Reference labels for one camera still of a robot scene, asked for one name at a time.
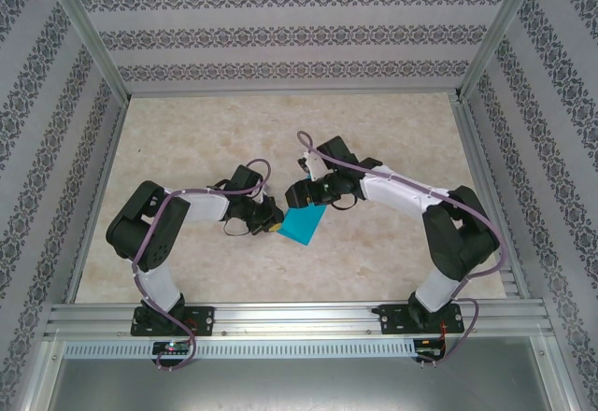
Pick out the thin black right cable loop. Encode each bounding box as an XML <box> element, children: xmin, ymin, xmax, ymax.
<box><xmin>329</xmin><ymin>193</ymin><xmax>360</xmax><ymax>212</ymax></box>

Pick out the circuit board with pins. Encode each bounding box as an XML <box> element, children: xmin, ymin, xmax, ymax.
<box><xmin>415</xmin><ymin>338</ymin><xmax>445</xmax><ymax>361</ymax></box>

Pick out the thin black left cable loop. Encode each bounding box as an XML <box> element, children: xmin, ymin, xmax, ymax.
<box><xmin>222</xmin><ymin>217</ymin><xmax>253</xmax><ymax>239</ymax></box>

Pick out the aluminium frame beam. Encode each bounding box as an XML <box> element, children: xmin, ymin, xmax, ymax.
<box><xmin>124</xmin><ymin>86</ymin><xmax>462</xmax><ymax>100</ymax></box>

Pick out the circuit board with green light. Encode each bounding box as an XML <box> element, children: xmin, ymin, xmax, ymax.
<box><xmin>152</xmin><ymin>341</ymin><xmax>191</xmax><ymax>355</ymax></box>

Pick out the teal cloth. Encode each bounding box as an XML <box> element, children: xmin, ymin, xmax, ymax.
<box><xmin>275</xmin><ymin>205</ymin><xmax>326</xmax><ymax>247</ymax></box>

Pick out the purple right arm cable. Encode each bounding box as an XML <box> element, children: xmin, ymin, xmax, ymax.
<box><xmin>297</xmin><ymin>130</ymin><xmax>509</xmax><ymax>366</ymax></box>

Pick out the slotted metal cable duct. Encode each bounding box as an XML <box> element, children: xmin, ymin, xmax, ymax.
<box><xmin>63</xmin><ymin>339</ymin><xmax>418</xmax><ymax>360</ymax></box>

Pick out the grey metal sheet panel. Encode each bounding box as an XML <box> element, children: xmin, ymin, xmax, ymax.
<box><xmin>46</xmin><ymin>357</ymin><xmax>550</xmax><ymax>411</ymax></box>

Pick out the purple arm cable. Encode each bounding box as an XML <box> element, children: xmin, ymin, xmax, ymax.
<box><xmin>297</xmin><ymin>130</ymin><xmax>509</xmax><ymax>366</ymax></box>
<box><xmin>132</xmin><ymin>158</ymin><xmax>277</xmax><ymax>375</ymax></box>

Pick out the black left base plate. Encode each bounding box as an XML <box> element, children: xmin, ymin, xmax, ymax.
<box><xmin>130</xmin><ymin>305</ymin><xmax>216</xmax><ymax>337</ymax></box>

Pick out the aluminium mounting rail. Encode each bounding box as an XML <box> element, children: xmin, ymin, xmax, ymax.
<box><xmin>44</xmin><ymin>301</ymin><xmax>555</xmax><ymax>342</ymax></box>

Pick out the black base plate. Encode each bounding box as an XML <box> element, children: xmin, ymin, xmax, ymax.
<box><xmin>130</xmin><ymin>305</ymin><xmax>216</xmax><ymax>337</ymax></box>
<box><xmin>377</xmin><ymin>303</ymin><xmax>466</xmax><ymax>336</ymax></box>

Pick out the aluminium frame post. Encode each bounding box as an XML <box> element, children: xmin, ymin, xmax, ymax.
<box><xmin>39</xmin><ymin>0</ymin><xmax>131</xmax><ymax>100</ymax></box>
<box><xmin>13</xmin><ymin>339</ymin><xmax>66</xmax><ymax>411</ymax></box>
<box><xmin>532</xmin><ymin>335</ymin><xmax>580</xmax><ymax>411</ymax></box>
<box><xmin>455</xmin><ymin>0</ymin><xmax>547</xmax><ymax>102</ymax></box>

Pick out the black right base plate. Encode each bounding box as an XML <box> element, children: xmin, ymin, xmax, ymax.
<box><xmin>377</xmin><ymin>303</ymin><xmax>466</xmax><ymax>336</ymax></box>

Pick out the aluminium side rail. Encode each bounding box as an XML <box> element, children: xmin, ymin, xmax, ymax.
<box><xmin>64</xmin><ymin>95</ymin><xmax>131</xmax><ymax>305</ymax></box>
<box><xmin>450</xmin><ymin>95</ymin><xmax>532</xmax><ymax>300</ymax></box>

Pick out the thin black cable loop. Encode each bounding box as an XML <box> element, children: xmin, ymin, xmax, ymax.
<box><xmin>329</xmin><ymin>193</ymin><xmax>360</xmax><ymax>212</ymax></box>
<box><xmin>222</xmin><ymin>217</ymin><xmax>253</xmax><ymax>239</ymax></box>

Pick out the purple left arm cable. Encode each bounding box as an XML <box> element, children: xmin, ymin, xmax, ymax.
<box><xmin>132</xmin><ymin>158</ymin><xmax>277</xmax><ymax>375</ymax></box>

